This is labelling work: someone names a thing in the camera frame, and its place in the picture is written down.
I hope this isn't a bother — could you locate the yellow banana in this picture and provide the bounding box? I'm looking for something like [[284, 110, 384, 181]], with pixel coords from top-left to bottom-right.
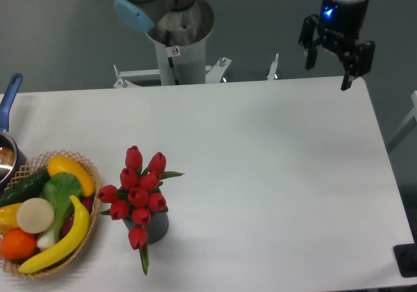
[[18, 196, 90, 274]]

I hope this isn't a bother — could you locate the white frame at right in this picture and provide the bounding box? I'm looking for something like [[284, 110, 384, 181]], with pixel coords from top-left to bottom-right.
[[386, 91, 416, 154]]

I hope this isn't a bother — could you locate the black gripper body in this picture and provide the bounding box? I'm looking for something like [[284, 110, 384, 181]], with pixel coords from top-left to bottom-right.
[[318, 0, 369, 53]]

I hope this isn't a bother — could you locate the red tulip bouquet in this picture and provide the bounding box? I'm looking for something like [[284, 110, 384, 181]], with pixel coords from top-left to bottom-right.
[[98, 145, 183, 274]]

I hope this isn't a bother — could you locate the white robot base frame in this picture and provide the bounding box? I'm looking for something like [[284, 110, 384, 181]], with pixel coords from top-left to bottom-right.
[[112, 53, 281, 89]]

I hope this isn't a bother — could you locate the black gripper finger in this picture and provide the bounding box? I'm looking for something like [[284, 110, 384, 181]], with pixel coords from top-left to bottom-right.
[[298, 14, 321, 70], [341, 40, 375, 91]]

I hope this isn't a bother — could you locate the green bok choy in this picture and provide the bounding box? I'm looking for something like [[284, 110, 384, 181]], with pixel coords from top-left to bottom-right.
[[37, 173, 82, 250]]

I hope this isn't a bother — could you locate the black device at edge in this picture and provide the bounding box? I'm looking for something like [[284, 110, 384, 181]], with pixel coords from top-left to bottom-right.
[[393, 243, 416, 278]]

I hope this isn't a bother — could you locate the yellow pepper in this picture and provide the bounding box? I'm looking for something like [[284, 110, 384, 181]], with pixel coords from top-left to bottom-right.
[[0, 203, 22, 234]]

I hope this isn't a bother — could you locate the grey ribbed vase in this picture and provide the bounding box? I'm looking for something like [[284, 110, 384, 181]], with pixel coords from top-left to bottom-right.
[[122, 190, 170, 245]]

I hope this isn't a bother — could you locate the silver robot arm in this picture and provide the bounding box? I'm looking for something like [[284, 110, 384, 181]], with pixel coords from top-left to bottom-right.
[[113, 0, 375, 91]]

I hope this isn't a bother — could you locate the woven wicker basket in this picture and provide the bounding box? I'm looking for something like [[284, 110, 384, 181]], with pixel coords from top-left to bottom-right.
[[1, 150, 101, 279]]

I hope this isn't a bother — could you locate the orange fruit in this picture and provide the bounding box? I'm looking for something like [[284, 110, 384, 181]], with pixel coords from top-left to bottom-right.
[[1, 229, 37, 261]]

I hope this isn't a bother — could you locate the green cucumber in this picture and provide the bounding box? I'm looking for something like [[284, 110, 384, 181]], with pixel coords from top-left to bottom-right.
[[1, 169, 50, 207]]

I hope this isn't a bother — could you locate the beige round disc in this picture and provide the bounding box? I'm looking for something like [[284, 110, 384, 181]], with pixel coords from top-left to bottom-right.
[[16, 197, 54, 234]]

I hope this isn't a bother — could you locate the blue handled saucepan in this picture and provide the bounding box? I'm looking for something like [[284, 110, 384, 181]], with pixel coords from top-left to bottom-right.
[[1, 73, 27, 194]]

